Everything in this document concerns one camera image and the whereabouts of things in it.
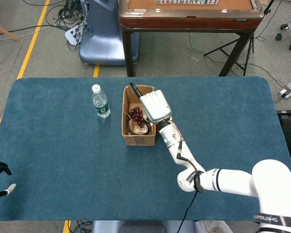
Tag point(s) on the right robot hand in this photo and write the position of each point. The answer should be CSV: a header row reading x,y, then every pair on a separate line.
x,y
155,105

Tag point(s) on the dark red grape bunch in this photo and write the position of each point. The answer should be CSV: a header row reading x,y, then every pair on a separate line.
x,y
137,115

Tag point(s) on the bagged sandwich snack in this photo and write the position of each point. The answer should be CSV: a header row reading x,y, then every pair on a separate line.
x,y
139,129

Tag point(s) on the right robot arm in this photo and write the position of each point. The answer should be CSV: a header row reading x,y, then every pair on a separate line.
x,y
220,179

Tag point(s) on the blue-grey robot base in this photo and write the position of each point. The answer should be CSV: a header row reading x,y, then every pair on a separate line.
x,y
104,43

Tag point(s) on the open cardboard box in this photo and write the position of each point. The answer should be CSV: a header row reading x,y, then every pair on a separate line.
x,y
140,140

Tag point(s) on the clear water bottle green label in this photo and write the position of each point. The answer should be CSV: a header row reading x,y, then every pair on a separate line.
x,y
100,104

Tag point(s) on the blue table mat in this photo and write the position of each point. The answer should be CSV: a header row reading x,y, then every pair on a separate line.
x,y
63,145

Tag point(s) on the brown mahjong table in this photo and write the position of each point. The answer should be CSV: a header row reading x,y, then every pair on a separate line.
x,y
184,23

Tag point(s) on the white mahjong tile row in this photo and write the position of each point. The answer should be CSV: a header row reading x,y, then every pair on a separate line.
x,y
184,2

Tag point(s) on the white power strip with plugs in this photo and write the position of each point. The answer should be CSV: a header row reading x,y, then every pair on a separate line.
x,y
71,36

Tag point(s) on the black tripod stand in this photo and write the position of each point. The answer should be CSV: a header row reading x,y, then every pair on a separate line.
x,y
251,46

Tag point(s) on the grey-blue robot torso base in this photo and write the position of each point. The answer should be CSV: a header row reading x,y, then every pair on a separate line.
x,y
140,227

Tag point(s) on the grey floor power strip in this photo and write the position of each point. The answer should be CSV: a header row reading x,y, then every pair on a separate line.
x,y
289,88

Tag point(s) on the white plastic bin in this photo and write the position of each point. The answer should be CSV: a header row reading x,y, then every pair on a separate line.
x,y
213,228

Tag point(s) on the wooden easel legs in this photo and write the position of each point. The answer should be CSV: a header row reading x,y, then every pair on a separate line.
x,y
4,31

